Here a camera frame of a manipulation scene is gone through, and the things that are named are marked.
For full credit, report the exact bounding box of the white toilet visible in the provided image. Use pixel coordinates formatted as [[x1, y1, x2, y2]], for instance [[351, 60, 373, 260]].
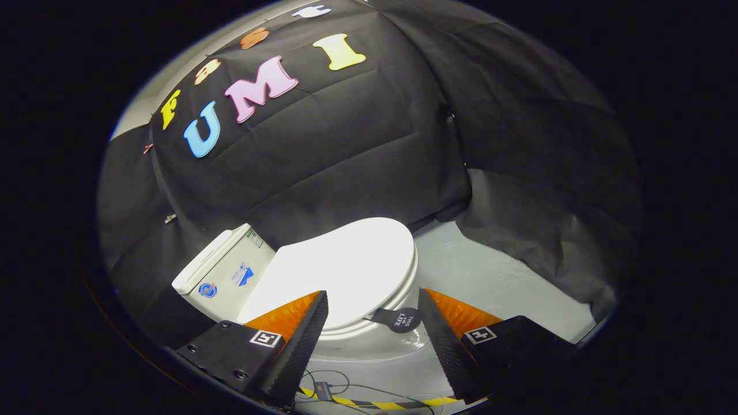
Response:
[[172, 224, 442, 375]]

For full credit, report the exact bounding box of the yellow black striped tape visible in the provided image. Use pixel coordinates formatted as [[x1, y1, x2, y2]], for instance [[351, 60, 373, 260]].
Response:
[[297, 387, 462, 412]]

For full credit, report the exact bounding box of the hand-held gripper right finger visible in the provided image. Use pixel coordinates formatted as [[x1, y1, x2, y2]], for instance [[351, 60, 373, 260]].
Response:
[[416, 288, 578, 405]]

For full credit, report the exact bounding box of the white toilet lid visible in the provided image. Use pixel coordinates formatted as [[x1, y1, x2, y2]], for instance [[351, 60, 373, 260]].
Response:
[[236, 217, 419, 333]]

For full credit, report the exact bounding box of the black backdrop cloth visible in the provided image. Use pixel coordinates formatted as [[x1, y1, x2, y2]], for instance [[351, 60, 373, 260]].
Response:
[[97, 0, 643, 352]]

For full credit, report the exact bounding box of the black round pull tab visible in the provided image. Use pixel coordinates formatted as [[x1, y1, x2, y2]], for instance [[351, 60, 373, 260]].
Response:
[[363, 307, 423, 334]]

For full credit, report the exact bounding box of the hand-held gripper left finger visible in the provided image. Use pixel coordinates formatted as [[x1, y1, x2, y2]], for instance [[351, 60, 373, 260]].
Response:
[[175, 290, 329, 408]]

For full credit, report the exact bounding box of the thin black floor cable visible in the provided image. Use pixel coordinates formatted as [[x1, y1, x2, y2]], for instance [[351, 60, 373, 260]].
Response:
[[299, 369, 446, 415]]

